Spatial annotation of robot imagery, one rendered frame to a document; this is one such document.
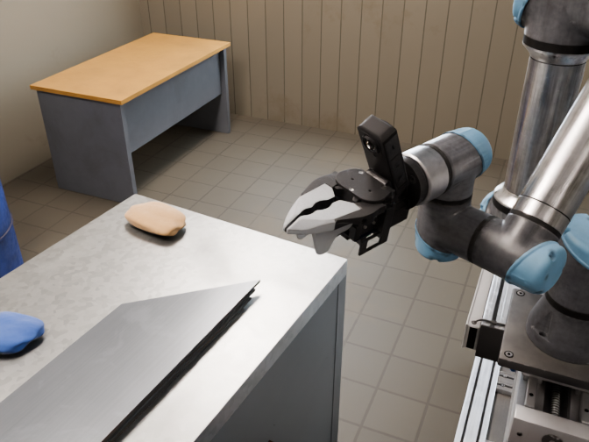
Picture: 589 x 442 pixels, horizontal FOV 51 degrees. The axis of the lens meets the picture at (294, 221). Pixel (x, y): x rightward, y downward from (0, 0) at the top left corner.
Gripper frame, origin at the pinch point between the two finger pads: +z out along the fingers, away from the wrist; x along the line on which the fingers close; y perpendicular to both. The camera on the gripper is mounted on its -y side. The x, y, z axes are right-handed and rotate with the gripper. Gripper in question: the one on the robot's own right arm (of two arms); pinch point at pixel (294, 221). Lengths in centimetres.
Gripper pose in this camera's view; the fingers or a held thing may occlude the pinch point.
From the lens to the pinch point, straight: 70.8
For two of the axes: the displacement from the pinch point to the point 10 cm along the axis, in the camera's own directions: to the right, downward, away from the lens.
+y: -0.9, 7.9, 6.1
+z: -7.6, 3.5, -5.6
